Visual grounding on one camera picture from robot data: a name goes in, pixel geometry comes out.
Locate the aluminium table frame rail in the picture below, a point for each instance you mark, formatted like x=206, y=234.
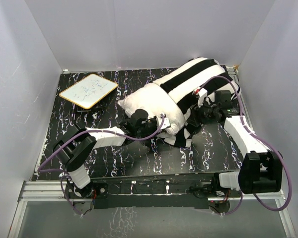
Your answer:
x=148, y=209

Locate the white pillow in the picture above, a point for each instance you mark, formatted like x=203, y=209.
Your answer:
x=155, y=101

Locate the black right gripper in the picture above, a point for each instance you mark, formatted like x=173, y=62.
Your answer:
x=195, y=113

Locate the yellow framed whiteboard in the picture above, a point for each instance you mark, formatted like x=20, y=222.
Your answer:
x=87, y=92

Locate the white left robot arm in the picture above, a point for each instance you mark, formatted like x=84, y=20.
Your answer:
x=76, y=146

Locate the black white striped pillowcase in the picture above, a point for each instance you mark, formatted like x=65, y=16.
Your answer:
x=192, y=87

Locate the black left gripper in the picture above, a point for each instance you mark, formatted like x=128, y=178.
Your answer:
x=154, y=120

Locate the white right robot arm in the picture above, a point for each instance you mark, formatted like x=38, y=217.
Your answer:
x=261, y=169

